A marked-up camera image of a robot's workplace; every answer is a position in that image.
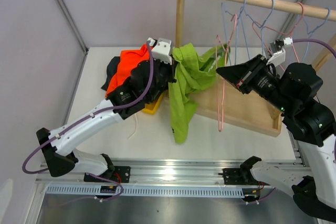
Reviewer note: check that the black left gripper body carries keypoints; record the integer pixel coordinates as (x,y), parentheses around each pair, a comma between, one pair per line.
(166,74)

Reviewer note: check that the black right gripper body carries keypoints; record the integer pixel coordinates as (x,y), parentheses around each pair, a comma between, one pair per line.
(255,77)

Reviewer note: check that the lime green shorts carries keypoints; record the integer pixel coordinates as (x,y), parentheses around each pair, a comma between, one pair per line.
(194,73)

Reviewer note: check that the orange shorts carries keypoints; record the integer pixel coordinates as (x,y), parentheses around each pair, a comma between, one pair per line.
(129,60)

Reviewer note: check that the blue wire hanger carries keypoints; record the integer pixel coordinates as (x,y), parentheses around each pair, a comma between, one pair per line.
(238,23)
(260,26)
(310,33)

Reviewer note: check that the dark navy shorts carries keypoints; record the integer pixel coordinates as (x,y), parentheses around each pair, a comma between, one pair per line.
(111,70)

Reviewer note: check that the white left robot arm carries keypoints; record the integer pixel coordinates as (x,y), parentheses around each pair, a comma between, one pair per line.
(59,146)

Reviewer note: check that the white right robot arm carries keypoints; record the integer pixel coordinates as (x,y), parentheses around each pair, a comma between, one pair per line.
(311,124)

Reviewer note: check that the yellow plastic tray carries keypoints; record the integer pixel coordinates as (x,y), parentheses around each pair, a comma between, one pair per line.
(151,108)

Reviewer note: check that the wooden tray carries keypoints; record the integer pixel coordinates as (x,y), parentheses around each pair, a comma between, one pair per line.
(249,111)

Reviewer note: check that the wooden clothes rack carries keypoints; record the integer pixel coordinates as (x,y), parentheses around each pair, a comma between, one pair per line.
(283,6)

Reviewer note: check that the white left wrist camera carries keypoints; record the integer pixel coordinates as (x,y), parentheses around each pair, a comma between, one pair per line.
(161,49)

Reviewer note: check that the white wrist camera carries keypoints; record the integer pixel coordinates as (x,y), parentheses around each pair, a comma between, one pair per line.
(278,51)
(161,49)

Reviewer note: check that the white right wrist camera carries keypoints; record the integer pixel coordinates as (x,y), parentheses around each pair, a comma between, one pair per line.
(278,51)

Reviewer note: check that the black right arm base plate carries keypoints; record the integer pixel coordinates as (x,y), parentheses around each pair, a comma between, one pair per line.
(238,176)

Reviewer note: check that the aluminium mounting rail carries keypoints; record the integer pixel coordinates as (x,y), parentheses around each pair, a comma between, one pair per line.
(161,179)

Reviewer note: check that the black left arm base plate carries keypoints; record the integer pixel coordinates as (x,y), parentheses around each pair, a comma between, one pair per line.
(121,174)

